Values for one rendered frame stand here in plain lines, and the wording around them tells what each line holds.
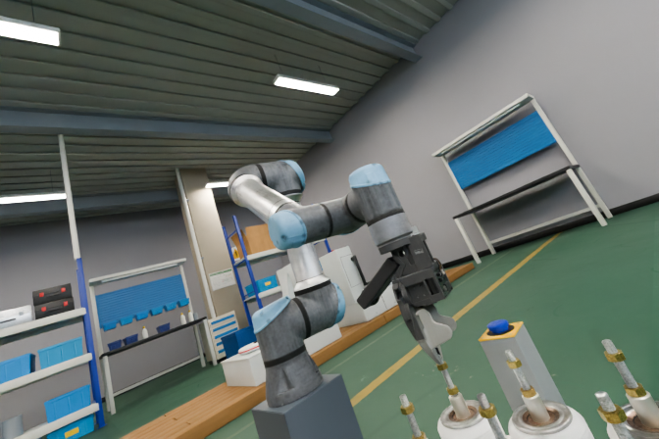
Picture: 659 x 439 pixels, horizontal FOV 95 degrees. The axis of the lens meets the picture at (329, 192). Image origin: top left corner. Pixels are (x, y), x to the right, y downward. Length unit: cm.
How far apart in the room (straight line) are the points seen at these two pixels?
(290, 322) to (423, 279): 44
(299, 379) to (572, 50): 524
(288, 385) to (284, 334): 11
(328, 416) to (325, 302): 26
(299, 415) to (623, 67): 517
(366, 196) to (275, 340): 47
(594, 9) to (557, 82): 91
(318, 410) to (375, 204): 53
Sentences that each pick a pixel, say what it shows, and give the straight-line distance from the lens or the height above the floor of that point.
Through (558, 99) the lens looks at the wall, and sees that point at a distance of 542.
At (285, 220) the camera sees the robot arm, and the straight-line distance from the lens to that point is 57.
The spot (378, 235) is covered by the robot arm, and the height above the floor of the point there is 57.
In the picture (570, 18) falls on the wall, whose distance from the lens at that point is 565.
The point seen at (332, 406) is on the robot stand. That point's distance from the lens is 90.
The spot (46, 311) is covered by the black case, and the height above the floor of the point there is 140.
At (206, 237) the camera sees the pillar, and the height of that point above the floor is 232.
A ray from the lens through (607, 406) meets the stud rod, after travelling 42.
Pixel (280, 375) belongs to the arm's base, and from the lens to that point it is 88.
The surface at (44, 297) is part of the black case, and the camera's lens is 500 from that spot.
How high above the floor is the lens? 52
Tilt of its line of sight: 16 degrees up
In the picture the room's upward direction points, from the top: 22 degrees counter-clockwise
